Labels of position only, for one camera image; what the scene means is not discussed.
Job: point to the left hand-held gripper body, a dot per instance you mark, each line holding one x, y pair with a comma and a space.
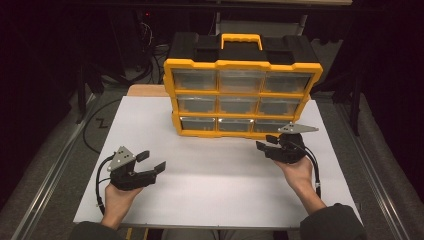
130, 178

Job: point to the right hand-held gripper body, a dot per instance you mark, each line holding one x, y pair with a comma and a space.
290, 151

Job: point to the clear plastic drawer bin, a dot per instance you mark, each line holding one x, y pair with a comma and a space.
235, 125

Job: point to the yellow black drawer organizer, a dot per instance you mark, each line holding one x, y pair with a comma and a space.
240, 55

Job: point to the person's right hand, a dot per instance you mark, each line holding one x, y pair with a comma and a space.
300, 173

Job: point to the person's left hand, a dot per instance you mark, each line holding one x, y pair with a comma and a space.
118, 203

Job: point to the light wooden panel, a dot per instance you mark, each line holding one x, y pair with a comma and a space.
146, 90

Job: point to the black stand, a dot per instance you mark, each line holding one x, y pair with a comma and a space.
356, 110
81, 100

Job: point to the grid of clear drawers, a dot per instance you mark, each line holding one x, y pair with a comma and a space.
195, 80

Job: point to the metal floor rail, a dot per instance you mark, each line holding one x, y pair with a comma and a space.
388, 213
46, 185

